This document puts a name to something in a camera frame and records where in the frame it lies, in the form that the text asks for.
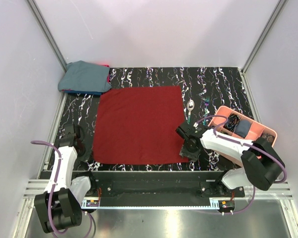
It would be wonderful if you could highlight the dark red cloth napkin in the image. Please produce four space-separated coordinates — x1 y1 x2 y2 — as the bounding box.
92 86 187 165

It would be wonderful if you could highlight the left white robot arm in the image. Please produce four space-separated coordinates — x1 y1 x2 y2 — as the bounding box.
31 124 97 237

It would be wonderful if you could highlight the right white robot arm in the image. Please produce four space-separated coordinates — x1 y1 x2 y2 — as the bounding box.
176 122 287 197

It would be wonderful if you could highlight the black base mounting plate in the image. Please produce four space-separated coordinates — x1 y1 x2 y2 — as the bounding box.
87 171 245 209

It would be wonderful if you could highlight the pink divided organizer tray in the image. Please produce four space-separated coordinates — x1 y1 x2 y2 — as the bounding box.
207 105 278 169

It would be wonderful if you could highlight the dark patterned rolled sock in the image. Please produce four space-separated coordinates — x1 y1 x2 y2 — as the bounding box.
224 114 240 132

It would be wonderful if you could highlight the grey-blue rolled sock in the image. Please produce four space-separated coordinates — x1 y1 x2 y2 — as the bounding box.
234 119 251 138

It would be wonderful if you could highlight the folded grey-blue cloth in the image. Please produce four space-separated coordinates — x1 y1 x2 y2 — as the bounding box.
58 60 112 93

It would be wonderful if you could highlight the folded pink cloth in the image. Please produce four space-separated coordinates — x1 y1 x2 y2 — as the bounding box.
98 64 110 83

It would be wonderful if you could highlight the brown patterned rolled sock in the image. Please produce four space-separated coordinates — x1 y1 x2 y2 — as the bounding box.
260 132 276 146

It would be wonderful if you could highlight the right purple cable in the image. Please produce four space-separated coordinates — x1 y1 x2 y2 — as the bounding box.
195 115 289 216

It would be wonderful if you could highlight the purple cable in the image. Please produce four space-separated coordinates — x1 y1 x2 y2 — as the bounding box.
30 140 96 236
195 115 289 216

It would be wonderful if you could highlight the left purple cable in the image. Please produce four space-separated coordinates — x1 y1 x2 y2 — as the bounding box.
30 140 96 236

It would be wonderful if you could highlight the silver spoon patterned handle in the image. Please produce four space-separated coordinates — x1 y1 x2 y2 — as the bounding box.
186 99 195 124

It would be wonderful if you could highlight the fork with teal handle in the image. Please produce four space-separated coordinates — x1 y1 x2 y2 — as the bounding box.
204 97 210 117

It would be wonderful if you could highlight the left aluminium frame post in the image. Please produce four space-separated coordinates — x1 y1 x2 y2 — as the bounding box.
26 0 67 72

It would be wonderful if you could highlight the aluminium frame post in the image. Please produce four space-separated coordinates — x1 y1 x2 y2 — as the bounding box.
26 0 67 72
241 0 288 73

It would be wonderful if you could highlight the right aluminium frame post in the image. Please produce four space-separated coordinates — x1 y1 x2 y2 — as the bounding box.
241 0 288 73

